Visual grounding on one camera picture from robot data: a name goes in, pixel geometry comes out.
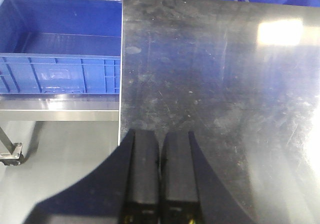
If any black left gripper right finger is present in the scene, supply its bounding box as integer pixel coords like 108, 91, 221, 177
160, 131, 203, 224

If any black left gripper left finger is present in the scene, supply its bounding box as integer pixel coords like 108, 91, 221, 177
121, 129, 160, 224

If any cart caster wheel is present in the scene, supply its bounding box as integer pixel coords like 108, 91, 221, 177
0, 142, 25, 166

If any blue crate beside table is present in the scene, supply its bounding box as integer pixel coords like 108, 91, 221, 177
0, 0, 122, 94

